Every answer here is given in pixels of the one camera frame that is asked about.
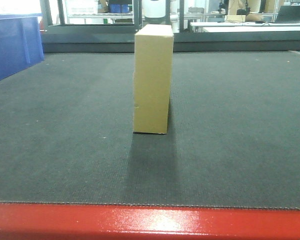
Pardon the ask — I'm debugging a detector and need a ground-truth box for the brown cardboard box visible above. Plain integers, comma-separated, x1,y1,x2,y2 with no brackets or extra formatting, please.
133,24,174,134

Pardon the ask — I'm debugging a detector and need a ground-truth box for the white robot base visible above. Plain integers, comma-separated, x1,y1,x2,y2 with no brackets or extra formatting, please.
142,0,179,33

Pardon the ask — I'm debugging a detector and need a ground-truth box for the white background table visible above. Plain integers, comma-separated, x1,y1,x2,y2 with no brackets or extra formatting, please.
190,21,300,33

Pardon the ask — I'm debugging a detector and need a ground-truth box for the blue plastic bin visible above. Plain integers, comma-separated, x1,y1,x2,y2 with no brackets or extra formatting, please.
0,13,44,81

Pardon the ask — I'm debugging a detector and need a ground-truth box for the black laptop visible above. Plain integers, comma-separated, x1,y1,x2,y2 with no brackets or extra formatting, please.
274,5,300,24

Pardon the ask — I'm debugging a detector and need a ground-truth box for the grey metal frame barrier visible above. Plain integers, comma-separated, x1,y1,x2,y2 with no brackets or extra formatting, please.
40,0,300,53

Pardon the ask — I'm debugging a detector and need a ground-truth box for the background wire shelf rack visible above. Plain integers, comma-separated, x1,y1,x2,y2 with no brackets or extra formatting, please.
62,0,134,25

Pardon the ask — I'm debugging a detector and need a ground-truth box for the red conveyor frame edge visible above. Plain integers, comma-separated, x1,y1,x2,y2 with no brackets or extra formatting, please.
0,203,300,240

